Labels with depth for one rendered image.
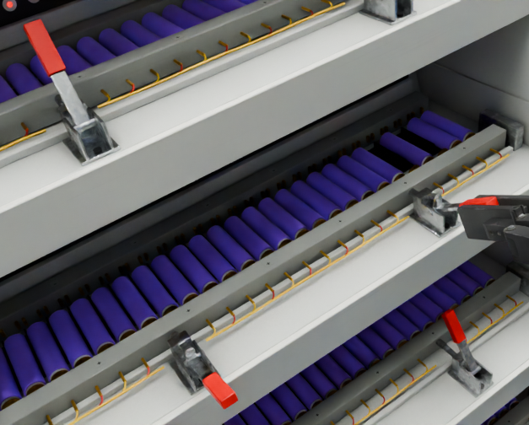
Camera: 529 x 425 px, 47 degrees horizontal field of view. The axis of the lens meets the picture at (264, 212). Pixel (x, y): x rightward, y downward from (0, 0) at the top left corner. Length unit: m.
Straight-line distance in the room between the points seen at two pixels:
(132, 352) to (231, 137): 0.19
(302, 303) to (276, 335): 0.04
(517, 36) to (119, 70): 0.39
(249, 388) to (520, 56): 0.42
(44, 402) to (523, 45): 0.54
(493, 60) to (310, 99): 0.28
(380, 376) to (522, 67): 0.35
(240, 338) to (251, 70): 0.22
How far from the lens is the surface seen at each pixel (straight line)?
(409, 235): 0.59
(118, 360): 0.51
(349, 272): 0.56
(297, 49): 0.50
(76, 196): 0.42
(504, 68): 0.70
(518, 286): 0.80
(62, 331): 0.56
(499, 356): 0.75
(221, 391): 0.44
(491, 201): 0.54
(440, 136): 0.69
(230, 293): 0.53
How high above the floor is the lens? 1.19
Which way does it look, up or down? 23 degrees down
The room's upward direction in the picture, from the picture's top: 19 degrees counter-clockwise
